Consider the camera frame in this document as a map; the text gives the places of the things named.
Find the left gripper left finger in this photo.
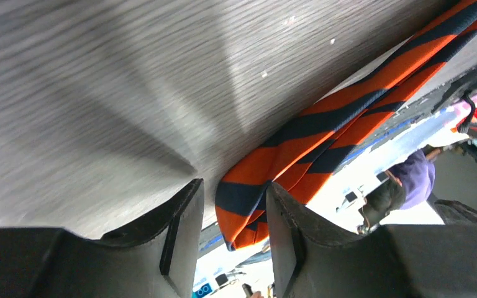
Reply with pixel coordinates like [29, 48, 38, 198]
[0, 179, 204, 297]

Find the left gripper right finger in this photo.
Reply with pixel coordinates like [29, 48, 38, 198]
[266, 183, 477, 297]

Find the orange navy striped tie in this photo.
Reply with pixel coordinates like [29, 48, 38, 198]
[215, 1, 477, 251]

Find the person in purple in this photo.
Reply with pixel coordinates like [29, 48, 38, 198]
[357, 149, 435, 235]

